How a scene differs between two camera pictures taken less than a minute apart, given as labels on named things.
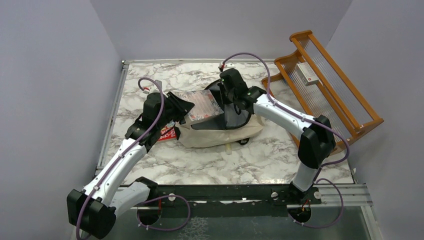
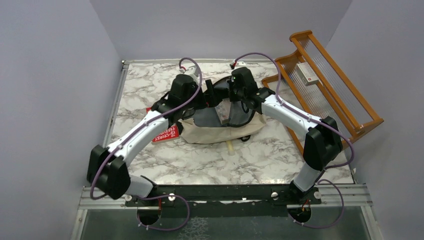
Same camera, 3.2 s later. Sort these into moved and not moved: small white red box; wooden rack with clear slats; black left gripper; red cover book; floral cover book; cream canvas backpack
Moved: black left gripper; floral cover book
Not moved: red cover book; cream canvas backpack; small white red box; wooden rack with clear slats
